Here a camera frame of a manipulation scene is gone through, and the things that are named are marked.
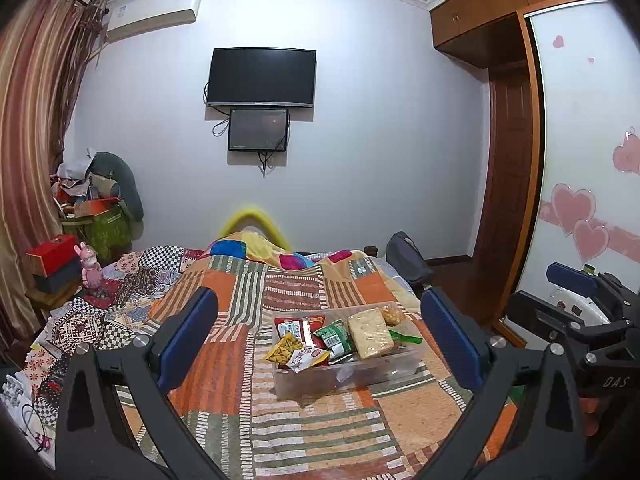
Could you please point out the clear plastic container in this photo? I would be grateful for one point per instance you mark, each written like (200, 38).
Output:
(350, 377)

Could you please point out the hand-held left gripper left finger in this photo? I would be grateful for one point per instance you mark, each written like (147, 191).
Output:
(187, 342)

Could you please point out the flat red box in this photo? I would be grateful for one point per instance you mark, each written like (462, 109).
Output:
(95, 206)

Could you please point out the pink rabbit toy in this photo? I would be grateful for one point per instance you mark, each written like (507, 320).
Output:
(90, 267)

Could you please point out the brown wooden door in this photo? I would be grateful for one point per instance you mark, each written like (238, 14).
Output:
(507, 185)

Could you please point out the red shoe box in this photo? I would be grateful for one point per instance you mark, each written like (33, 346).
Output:
(50, 255)

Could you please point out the white plastic object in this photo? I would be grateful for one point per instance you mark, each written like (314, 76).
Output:
(12, 392)

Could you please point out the yellow colourful blanket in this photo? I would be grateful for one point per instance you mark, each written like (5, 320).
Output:
(250, 252)

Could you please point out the pale rice cake packet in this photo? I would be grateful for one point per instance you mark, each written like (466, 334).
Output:
(370, 335)

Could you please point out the checkered patchwork quilt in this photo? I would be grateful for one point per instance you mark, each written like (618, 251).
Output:
(125, 285)

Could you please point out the dark grey box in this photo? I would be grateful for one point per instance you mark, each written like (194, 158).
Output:
(57, 280)

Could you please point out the green snack packet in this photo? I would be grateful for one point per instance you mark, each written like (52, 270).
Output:
(334, 338)

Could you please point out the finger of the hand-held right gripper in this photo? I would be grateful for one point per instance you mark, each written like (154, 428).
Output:
(542, 317)
(572, 280)

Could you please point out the white red small packet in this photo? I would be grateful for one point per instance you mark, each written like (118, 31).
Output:
(307, 358)

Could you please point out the yellow curved foam tube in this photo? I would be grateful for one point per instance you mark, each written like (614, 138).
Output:
(250, 214)

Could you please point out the yellow chips packet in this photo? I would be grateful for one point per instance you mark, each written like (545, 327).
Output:
(285, 350)

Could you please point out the white air conditioner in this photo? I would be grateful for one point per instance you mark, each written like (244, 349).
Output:
(150, 12)

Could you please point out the green-edged clear packet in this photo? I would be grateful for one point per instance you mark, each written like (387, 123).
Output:
(406, 336)

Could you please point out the fried puff snack bag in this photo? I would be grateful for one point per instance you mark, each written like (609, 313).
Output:
(392, 314)

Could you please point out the wooden nightstand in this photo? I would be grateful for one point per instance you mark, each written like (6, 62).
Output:
(47, 301)

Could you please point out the green cardboard box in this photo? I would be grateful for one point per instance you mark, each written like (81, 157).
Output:
(106, 232)

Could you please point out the pile of papers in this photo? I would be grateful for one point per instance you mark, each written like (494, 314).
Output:
(72, 177)

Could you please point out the striped pink curtain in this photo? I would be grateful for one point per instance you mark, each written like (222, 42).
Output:
(30, 135)

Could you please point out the grey backpack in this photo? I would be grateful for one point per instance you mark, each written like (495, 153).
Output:
(407, 260)

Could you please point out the wooden bed post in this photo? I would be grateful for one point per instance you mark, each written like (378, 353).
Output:
(370, 250)

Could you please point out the black wall television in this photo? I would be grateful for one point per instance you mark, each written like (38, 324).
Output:
(261, 77)

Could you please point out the wooden overhead cabinet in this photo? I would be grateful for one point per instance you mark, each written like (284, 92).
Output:
(500, 15)

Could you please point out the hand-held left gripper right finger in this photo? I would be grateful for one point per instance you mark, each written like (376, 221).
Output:
(452, 345)

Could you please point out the small black wall monitor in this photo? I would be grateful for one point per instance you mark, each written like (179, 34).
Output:
(258, 130)

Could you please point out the red snack packet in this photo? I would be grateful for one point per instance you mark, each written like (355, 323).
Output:
(294, 328)

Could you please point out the orange striped patchwork quilt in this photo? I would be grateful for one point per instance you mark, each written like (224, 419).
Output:
(310, 435)

